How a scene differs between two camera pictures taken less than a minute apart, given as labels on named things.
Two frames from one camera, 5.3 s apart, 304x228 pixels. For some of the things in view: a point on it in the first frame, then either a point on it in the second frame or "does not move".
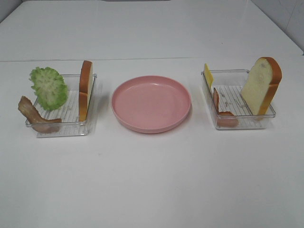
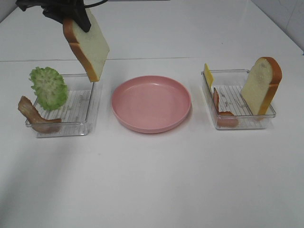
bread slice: x=85 y=78 → x=91 y=45
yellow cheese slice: x=208 y=76 does not move
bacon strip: x=38 y=123 does not move
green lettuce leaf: x=50 y=88 does not move
